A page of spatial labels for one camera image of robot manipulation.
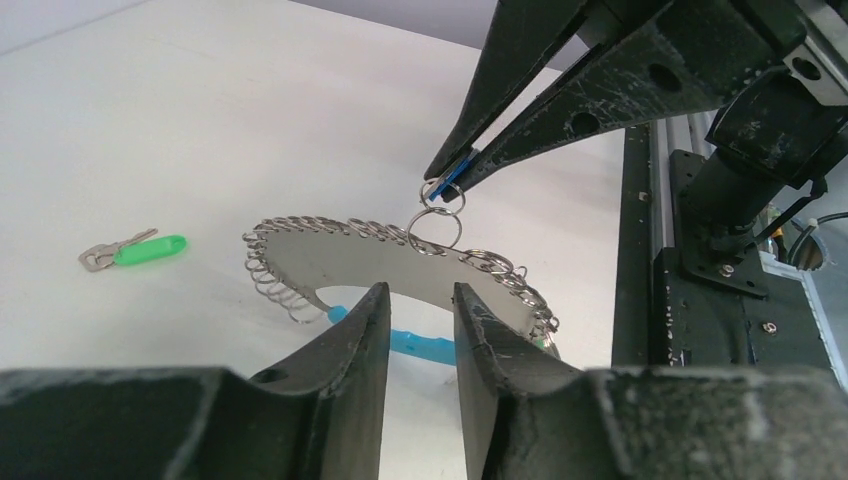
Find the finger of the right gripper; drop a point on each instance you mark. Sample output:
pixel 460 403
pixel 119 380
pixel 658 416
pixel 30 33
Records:
pixel 523 36

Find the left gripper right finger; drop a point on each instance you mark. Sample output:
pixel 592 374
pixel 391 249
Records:
pixel 527 415

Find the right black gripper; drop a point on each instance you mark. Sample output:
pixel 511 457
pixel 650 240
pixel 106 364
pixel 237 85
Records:
pixel 785 62

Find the key with green tag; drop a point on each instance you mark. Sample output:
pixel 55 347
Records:
pixel 143 247

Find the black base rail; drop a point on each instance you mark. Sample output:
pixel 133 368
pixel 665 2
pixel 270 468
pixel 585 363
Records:
pixel 676 303

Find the metal key organiser with rings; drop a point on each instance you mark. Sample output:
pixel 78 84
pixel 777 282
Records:
pixel 291 258

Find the key with blue tag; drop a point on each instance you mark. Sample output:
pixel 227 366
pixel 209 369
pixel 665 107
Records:
pixel 437 186

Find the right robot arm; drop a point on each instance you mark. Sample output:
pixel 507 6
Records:
pixel 552 73

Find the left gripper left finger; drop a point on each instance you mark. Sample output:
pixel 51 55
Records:
pixel 317 414

